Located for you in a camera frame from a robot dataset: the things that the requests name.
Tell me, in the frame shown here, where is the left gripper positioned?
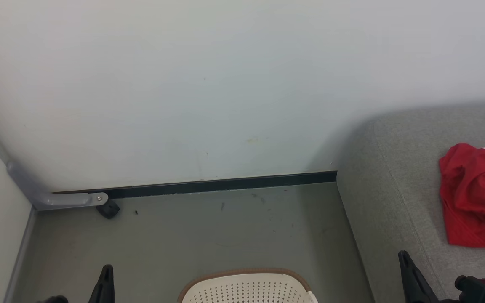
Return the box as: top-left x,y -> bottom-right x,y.
36,264 -> 115,303

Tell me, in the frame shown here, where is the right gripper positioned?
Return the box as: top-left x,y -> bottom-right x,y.
398,251 -> 485,303

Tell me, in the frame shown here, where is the red garment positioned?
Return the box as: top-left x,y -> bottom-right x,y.
438,138 -> 485,248

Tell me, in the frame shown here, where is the grey fabric sofa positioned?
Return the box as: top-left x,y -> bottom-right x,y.
336,101 -> 485,303

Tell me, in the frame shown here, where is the black caster wheel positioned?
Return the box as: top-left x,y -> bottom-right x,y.
96,200 -> 120,220

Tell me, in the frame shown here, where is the grey panel edge trim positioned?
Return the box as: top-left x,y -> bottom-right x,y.
4,208 -> 37,303

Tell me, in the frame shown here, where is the cream perforated laundry basket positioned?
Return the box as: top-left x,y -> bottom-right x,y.
177,268 -> 319,303

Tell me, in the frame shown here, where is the black baseboard strip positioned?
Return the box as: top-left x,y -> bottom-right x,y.
52,170 -> 338,199

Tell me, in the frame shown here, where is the grey metal partition foot bracket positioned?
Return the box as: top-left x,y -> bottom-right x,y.
7,161 -> 109,211

